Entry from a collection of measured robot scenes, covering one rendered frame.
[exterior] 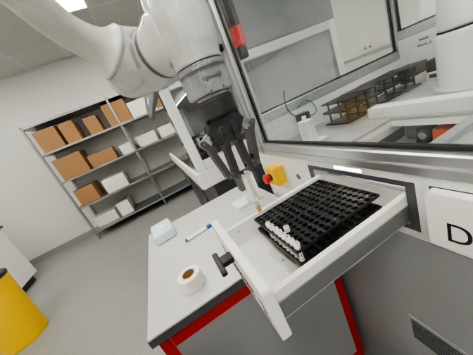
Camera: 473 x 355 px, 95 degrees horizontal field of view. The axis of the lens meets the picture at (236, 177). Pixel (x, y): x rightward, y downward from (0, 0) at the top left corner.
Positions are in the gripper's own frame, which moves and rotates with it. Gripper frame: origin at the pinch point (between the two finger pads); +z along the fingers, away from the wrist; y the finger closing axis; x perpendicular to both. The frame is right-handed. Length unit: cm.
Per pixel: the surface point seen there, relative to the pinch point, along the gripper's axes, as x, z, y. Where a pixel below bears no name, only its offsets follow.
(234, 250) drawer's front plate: -6.0, 7.4, -10.3
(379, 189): -11.6, 11.5, 24.1
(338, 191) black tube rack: -5.5, 10.3, 18.5
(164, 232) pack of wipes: 52, 20, -25
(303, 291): -17.0, 14.0, -4.6
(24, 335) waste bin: 181, 91, -178
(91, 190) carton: 373, 22, -121
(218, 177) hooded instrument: 75, 17, 12
